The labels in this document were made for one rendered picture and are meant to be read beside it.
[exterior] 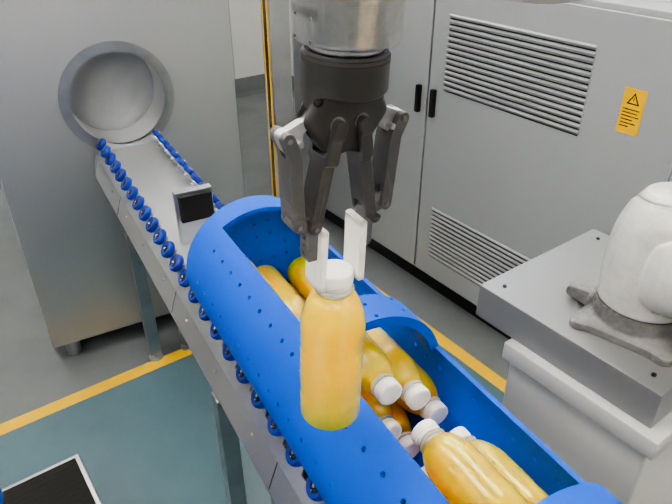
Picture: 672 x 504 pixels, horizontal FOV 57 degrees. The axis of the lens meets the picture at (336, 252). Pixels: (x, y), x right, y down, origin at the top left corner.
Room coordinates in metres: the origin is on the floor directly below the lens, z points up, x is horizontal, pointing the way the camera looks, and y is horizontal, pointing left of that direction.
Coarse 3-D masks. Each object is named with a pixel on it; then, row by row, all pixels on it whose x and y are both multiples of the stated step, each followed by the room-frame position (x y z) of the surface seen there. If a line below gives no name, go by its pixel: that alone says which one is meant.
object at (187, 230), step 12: (180, 192) 1.44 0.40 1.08; (192, 192) 1.45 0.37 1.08; (204, 192) 1.45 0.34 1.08; (180, 204) 1.42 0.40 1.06; (192, 204) 1.43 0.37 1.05; (204, 204) 1.45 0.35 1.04; (180, 216) 1.43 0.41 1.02; (192, 216) 1.43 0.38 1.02; (204, 216) 1.45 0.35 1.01; (180, 228) 1.43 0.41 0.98; (192, 228) 1.44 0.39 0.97; (180, 240) 1.44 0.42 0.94; (192, 240) 1.44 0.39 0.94
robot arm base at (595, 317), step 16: (576, 288) 0.97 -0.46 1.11; (592, 288) 0.96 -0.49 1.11; (592, 304) 0.93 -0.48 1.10; (576, 320) 0.89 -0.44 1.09; (592, 320) 0.89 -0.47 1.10; (608, 320) 0.87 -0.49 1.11; (624, 320) 0.85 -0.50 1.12; (608, 336) 0.85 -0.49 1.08; (624, 336) 0.84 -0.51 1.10; (640, 336) 0.83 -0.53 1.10; (656, 336) 0.83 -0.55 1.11; (640, 352) 0.82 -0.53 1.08; (656, 352) 0.80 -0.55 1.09
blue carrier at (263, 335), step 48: (240, 240) 1.09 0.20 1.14; (288, 240) 1.15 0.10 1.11; (192, 288) 1.01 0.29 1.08; (240, 288) 0.86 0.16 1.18; (240, 336) 0.79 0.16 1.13; (288, 336) 0.72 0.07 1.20; (432, 336) 0.77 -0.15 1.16; (288, 384) 0.66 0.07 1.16; (480, 384) 0.68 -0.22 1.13; (288, 432) 0.62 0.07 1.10; (336, 432) 0.55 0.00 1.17; (384, 432) 0.52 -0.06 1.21; (480, 432) 0.66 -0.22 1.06; (528, 432) 0.59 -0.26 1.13; (336, 480) 0.51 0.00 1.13; (384, 480) 0.47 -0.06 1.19; (576, 480) 0.51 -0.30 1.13
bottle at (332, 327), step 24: (312, 312) 0.51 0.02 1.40; (336, 312) 0.50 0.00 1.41; (360, 312) 0.51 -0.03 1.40; (312, 336) 0.50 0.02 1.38; (336, 336) 0.49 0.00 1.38; (360, 336) 0.50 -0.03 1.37; (312, 360) 0.50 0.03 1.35; (336, 360) 0.49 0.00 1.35; (360, 360) 0.51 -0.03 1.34; (312, 384) 0.50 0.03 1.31; (336, 384) 0.49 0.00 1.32; (360, 384) 0.51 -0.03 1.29; (312, 408) 0.50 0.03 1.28; (336, 408) 0.49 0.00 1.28
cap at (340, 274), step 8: (328, 264) 0.53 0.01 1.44; (336, 264) 0.53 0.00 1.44; (344, 264) 0.53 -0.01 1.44; (328, 272) 0.52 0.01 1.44; (336, 272) 0.52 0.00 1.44; (344, 272) 0.52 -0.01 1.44; (352, 272) 0.52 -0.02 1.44; (328, 280) 0.51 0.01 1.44; (336, 280) 0.51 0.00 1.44; (344, 280) 0.51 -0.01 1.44; (352, 280) 0.52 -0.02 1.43; (328, 288) 0.51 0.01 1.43; (336, 288) 0.51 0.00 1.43; (344, 288) 0.51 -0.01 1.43
